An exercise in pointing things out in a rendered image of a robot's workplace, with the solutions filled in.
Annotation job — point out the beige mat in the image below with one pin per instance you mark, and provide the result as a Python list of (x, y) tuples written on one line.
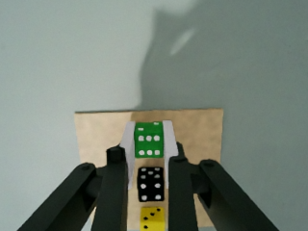
[(199, 131)]

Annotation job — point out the black die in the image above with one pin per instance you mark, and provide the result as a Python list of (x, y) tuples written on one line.
[(151, 184)]

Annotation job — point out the green die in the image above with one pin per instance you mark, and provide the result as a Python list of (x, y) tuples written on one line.
[(149, 140)]

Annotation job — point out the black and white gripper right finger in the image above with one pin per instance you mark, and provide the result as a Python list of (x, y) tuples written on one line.
[(229, 208)]

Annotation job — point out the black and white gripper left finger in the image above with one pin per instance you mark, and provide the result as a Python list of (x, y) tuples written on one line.
[(63, 209)]

